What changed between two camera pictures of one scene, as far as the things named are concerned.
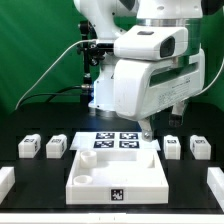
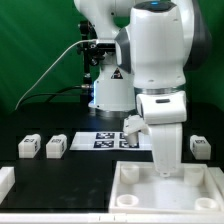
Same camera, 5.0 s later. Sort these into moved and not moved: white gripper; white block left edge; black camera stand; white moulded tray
Moved: white moulded tray; white gripper
Not moved: white block left edge; black camera stand
